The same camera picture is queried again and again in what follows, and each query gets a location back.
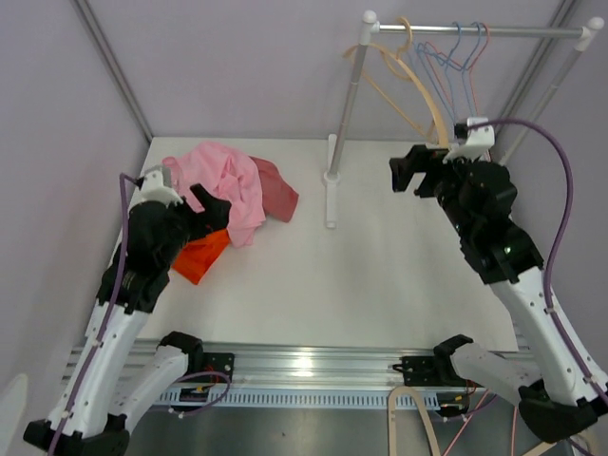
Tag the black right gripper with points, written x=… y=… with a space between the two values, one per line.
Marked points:
x=431 y=161

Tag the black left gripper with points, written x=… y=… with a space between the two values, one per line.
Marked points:
x=215 y=217

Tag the beige wooden hanger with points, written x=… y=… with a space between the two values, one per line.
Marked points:
x=436 y=133

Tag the light pink t shirt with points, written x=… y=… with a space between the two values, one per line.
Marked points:
x=226 y=174

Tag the orange t shirt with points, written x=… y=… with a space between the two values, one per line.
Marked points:
x=197 y=257

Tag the dusty rose t shirt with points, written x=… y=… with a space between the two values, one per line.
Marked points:
x=279 y=199

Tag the blue wire hanger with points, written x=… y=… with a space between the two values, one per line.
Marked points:
x=441 y=69
x=463 y=69

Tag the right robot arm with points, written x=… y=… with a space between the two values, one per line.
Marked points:
x=562 y=395

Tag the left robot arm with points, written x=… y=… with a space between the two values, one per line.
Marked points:
x=96 y=414

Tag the beige hanger on floor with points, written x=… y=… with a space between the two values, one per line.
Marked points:
x=400 y=426

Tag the metal clothes rack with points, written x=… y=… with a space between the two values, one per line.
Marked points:
x=547 y=37

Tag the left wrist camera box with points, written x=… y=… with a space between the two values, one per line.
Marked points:
x=155 y=185

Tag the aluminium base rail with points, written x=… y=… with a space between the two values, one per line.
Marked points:
x=300 y=367

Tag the white slotted cable duct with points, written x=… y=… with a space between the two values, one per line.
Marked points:
x=277 y=399

